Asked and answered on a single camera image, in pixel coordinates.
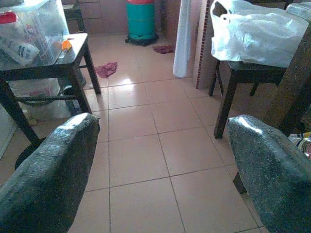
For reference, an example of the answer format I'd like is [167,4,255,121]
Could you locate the white plastic bag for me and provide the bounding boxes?
[209,0,310,68]

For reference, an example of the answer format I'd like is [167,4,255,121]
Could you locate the small orange plastic item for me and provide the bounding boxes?
[60,38,74,52]

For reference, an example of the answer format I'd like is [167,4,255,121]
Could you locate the dark wooden chair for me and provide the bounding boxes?
[62,3,86,34]
[208,59,289,140]

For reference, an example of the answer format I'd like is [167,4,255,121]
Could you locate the clear plastic storage box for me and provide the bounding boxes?
[0,0,70,70]

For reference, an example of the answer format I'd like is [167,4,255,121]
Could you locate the black wheeled cylinder stand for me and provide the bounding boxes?
[124,33,160,47]

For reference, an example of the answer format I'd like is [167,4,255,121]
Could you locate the maroon cloth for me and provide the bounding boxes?
[152,45,175,54]
[95,62,118,79]

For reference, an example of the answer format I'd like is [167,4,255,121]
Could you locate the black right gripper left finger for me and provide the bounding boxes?
[0,113,101,233]

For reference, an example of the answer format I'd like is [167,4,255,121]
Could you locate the dark wooden stool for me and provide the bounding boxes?
[0,33,102,148]

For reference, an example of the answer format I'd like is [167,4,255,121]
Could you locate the colourful striped cloth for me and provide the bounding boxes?
[288,132,311,160]

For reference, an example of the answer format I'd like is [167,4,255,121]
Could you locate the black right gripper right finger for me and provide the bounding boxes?
[227,115,311,233]

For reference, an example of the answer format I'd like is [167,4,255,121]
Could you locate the white printed bag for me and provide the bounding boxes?
[0,36,40,67]

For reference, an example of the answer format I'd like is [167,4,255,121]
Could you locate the red lid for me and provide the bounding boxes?
[0,12,18,25]

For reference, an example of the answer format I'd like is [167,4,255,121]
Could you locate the teal gas cylinder red cap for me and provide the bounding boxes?
[125,0,156,41]

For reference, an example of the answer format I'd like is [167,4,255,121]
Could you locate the black round base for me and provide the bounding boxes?
[14,137,47,171]

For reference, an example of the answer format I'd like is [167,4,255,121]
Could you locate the translucent plastic bag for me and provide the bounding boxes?
[9,77,74,120]

